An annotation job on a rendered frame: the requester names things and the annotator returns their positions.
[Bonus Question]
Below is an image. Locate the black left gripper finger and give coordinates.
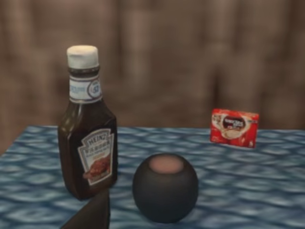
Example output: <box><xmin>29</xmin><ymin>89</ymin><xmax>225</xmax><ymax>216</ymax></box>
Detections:
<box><xmin>61</xmin><ymin>188</ymin><xmax>112</xmax><ymax>229</ymax></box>

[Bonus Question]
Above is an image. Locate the black round bowl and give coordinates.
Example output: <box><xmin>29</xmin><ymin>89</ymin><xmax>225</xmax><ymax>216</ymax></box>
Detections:
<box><xmin>132</xmin><ymin>153</ymin><xmax>199</xmax><ymax>224</ymax></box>

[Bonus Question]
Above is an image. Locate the brown Heinz sauce bottle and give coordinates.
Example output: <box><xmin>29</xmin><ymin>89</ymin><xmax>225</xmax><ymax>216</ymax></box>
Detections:
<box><xmin>57</xmin><ymin>44</ymin><xmax>118</xmax><ymax>201</ymax></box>

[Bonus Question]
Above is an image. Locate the red coffee box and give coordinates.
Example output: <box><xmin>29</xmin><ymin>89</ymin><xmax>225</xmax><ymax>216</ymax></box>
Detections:
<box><xmin>209</xmin><ymin>108</ymin><xmax>260</xmax><ymax>149</ymax></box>

